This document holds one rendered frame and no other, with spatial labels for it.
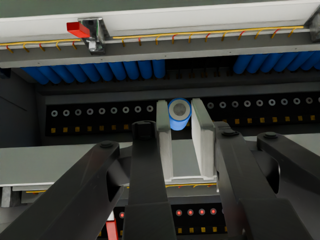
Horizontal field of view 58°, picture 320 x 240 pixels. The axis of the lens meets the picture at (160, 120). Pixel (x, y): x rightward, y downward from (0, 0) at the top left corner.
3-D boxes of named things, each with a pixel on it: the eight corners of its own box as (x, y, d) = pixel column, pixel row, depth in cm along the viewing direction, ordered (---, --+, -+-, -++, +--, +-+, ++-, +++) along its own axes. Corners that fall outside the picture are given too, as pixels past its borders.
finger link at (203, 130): (200, 126, 14) (215, 126, 14) (190, 98, 21) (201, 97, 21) (201, 181, 15) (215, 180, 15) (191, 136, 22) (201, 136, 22)
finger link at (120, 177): (159, 186, 14) (95, 189, 14) (159, 146, 18) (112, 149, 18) (157, 156, 13) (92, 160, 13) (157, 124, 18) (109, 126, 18)
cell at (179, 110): (190, 116, 27) (196, 104, 21) (181, 134, 27) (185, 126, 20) (173, 107, 27) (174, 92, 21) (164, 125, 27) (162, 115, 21)
